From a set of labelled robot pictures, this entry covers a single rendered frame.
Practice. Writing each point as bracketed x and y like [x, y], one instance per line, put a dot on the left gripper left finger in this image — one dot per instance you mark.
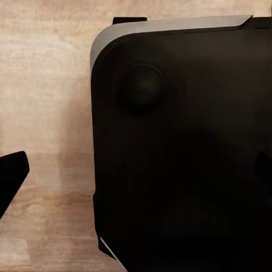
[13, 170]

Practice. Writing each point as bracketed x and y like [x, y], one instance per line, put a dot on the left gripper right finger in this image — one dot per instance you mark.
[263, 169]

